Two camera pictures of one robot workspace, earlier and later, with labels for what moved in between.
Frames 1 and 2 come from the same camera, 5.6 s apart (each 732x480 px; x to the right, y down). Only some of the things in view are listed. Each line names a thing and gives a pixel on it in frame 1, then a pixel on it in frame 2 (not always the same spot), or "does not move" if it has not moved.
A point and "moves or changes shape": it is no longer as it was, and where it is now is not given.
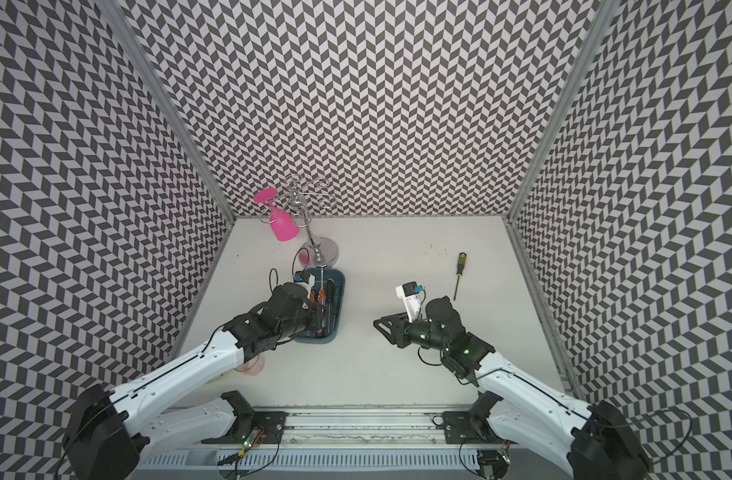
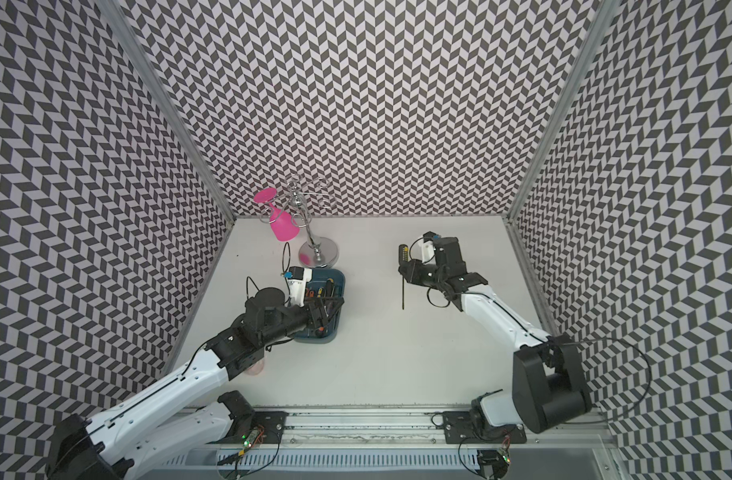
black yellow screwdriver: (459, 271) moves or changes shape
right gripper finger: (393, 327) → (413, 271)
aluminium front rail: (363, 427) does not move
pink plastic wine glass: (283, 225) does not move
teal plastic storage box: (330, 291) does not move
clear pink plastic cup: (252, 366) does not move
